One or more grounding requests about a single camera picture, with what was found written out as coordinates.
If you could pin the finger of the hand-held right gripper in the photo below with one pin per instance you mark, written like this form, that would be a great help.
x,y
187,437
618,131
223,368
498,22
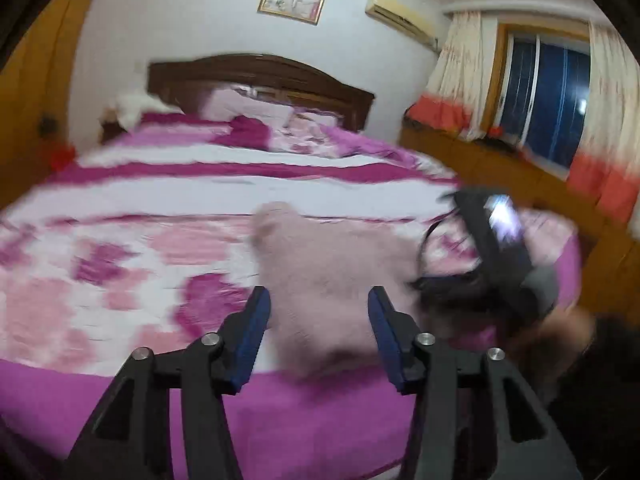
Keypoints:
x,y
450,296
426,245

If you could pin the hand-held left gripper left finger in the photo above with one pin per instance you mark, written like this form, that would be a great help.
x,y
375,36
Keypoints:
x,y
250,341

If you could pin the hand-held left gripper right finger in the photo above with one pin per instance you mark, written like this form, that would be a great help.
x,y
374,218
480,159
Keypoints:
x,y
388,341

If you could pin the pink knit sweater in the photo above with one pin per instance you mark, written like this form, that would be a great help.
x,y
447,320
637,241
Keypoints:
x,y
325,280

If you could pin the person's right forearm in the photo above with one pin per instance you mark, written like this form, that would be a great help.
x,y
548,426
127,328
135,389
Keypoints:
x,y
565,331

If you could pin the purple pillow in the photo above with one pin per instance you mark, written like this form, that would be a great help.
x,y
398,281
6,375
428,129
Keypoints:
x,y
370,147

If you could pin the white orange curtain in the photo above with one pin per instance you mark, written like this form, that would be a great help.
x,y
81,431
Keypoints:
x,y
612,135
452,85

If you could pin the wooden framed window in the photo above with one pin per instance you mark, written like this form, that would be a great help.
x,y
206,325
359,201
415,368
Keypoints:
x,y
545,100

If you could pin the floral pink pillow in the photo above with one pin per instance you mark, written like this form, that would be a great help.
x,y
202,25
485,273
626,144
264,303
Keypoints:
x,y
307,132

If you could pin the person's dark clothing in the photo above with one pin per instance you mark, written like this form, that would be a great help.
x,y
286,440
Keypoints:
x,y
605,390

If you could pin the bed with pink bedspread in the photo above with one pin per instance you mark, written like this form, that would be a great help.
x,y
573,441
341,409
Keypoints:
x,y
150,190

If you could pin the pale pink pillow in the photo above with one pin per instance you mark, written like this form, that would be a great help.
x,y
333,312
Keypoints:
x,y
250,105

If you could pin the brown wooden headboard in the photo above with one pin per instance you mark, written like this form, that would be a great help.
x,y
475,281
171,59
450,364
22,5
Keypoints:
x,y
250,67

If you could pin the white plush toy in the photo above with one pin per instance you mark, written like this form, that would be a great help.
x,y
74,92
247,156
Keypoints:
x,y
132,105

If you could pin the red ornament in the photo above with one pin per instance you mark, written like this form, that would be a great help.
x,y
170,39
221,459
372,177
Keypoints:
x,y
63,153

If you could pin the wooden wardrobe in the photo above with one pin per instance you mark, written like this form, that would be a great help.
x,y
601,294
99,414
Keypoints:
x,y
35,85

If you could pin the wall air conditioner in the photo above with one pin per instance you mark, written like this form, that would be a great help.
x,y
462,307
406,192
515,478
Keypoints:
x,y
402,17

